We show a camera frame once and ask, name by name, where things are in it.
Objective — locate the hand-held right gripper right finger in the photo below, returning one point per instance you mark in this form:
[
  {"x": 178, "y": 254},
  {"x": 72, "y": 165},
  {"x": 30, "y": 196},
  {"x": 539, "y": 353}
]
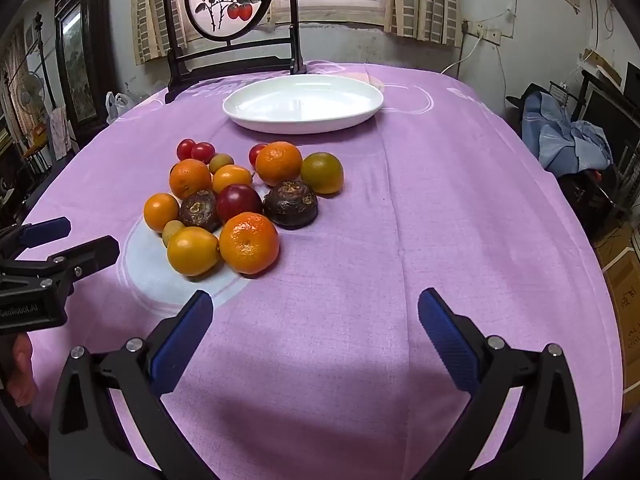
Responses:
[{"x": 447, "y": 345}]

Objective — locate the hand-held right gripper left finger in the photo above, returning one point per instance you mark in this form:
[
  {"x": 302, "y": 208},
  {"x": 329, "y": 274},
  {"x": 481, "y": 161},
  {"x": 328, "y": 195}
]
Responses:
[{"x": 182, "y": 342}]

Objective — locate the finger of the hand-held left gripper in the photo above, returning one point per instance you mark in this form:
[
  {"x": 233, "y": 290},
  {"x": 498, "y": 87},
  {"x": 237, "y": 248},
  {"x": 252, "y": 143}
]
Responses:
[
  {"x": 47, "y": 230},
  {"x": 85, "y": 256}
]

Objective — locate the small round orange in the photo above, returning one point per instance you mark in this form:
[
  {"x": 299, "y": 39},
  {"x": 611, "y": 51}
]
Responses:
[{"x": 161, "y": 211}]

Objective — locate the yellow-orange oval fruit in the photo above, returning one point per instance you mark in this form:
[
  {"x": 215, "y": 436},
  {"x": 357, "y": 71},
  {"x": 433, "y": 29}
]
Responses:
[
  {"x": 232, "y": 178},
  {"x": 193, "y": 251}
]

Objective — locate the orange tangerine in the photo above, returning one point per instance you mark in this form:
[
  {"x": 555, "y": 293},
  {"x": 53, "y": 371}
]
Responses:
[
  {"x": 248, "y": 243},
  {"x": 279, "y": 163},
  {"x": 189, "y": 178}
]

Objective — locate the dark brown water chestnut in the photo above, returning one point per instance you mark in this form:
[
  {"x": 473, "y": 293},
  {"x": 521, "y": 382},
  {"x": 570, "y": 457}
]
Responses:
[
  {"x": 199, "y": 211},
  {"x": 290, "y": 205}
]

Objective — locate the dark red plum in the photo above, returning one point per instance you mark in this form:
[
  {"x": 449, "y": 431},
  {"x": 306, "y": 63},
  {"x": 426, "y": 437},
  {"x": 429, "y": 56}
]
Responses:
[{"x": 240, "y": 201}]

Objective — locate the green-orange tangerine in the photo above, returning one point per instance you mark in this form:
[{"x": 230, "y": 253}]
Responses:
[{"x": 323, "y": 173}]

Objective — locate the white oval plate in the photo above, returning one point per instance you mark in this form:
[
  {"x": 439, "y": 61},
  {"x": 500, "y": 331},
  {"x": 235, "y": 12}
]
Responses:
[{"x": 303, "y": 105}]

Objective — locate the person's left hand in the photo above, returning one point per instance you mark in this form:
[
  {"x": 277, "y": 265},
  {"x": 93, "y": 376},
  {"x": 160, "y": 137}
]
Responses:
[{"x": 22, "y": 366}]

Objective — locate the small green kumquat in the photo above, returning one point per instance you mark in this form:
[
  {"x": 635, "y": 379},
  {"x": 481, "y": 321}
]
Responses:
[
  {"x": 221, "y": 162},
  {"x": 171, "y": 232}
]

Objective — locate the pink hanging cloth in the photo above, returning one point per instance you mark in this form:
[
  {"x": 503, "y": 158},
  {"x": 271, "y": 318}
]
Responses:
[{"x": 60, "y": 132}]

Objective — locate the purple tablecloth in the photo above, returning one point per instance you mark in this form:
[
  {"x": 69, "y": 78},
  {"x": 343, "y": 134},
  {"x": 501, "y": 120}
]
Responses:
[{"x": 400, "y": 240}]

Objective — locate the standing fan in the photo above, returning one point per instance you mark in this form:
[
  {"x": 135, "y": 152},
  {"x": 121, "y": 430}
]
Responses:
[{"x": 29, "y": 96}]

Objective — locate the white plastic bag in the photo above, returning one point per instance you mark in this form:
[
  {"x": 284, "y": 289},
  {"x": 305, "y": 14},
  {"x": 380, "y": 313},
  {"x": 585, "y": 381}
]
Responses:
[{"x": 118, "y": 106}]

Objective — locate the red cherry tomato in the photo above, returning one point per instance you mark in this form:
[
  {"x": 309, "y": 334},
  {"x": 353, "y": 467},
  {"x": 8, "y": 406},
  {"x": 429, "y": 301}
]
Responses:
[
  {"x": 256, "y": 154},
  {"x": 185, "y": 149},
  {"x": 204, "y": 153}
]

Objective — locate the dark framed cabinet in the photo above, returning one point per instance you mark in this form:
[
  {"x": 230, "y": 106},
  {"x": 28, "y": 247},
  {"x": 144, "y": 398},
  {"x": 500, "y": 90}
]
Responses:
[{"x": 80, "y": 60}]

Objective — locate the cardboard box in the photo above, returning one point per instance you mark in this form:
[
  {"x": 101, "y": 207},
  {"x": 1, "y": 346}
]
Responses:
[{"x": 622, "y": 285}]

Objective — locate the beige checked curtain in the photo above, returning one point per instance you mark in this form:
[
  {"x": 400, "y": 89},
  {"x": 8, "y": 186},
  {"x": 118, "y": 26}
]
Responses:
[
  {"x": 150, "y": 15},
  {"x": 425, "y": 0}
]

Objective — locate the blue cloth pile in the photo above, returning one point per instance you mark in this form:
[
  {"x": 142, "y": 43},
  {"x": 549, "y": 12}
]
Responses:
[{"x": 565, "y": 132}]

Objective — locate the black hat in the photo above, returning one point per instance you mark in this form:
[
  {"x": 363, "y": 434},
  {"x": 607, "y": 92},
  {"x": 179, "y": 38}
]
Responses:
[{"x": 522, "y": 100}]

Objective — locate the black monitor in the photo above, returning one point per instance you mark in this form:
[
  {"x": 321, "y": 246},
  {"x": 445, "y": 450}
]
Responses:
[{"x": 612, "y": 115}]

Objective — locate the round painted table screen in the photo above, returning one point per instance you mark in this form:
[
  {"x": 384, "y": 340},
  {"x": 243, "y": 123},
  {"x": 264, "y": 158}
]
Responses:
[{"x": 230, "y": 0}]

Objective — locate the white wall socket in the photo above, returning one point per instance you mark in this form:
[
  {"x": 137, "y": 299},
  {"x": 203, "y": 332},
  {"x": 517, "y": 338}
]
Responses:
[{"x": 484, "y": 33}]

